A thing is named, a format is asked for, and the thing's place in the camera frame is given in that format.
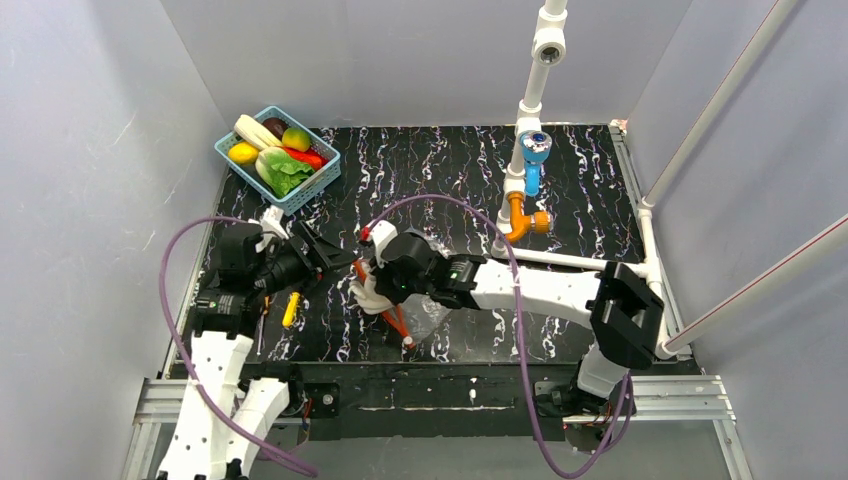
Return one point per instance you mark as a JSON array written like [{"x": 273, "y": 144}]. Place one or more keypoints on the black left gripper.
[{"x": 312, "y": 254}]

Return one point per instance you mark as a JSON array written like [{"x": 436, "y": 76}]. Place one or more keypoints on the clear zip bag orange zipper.
[{"x": 414, "y": 319}]

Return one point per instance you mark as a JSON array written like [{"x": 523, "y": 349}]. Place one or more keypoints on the white toy dumpling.
[{"x": 367, "y": 298}]

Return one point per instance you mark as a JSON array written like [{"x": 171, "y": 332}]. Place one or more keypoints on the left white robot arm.
[{"x": 217, "y": 437}]

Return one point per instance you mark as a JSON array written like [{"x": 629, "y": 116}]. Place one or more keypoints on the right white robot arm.
[{"x": 623, "y": 312}]

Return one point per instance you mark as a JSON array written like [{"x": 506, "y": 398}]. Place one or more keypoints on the green lettuce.
[{"x": 280, "y": 171}]

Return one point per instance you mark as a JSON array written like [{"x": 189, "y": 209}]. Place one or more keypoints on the red chili pepper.
[{"x": 308, "y": 157}]

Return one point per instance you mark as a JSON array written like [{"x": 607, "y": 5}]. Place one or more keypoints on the yellow lemon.
[{"x": 243, "y": 153}]

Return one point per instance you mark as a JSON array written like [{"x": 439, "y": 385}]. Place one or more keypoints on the green yellow mango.
[{"x": 296, "y": 139}]

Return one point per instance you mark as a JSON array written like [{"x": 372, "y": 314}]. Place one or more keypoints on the dark purple fruit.
[{"x": 276, "y": 126}]

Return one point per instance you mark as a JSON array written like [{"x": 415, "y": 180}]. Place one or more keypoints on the orange pipe fitting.
[{"x": 521, "y": 224}]

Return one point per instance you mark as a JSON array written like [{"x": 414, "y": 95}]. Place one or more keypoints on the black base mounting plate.
[{"x": 415, "y": 400}]

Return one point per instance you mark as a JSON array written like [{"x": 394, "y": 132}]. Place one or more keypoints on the white bun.
[{"x": 254, "y": 133}]

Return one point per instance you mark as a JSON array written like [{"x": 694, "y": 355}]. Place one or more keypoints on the blue pipe fitting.
[{"x": 535, "y": 149}]

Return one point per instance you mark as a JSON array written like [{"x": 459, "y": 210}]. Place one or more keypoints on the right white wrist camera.
[{"x": 378, "y": 234}]

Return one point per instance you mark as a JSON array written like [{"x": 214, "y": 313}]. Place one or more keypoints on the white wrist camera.
[
  {"x": 271, "y": 223},
  {"x": 378, "y": 234}
]

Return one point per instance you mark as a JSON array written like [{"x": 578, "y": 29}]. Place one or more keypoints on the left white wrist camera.
[{"x": 271, "y": 223}]

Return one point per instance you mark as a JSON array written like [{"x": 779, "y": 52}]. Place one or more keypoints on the aluminium rail frame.
[{"x": 657, "y": 398}]

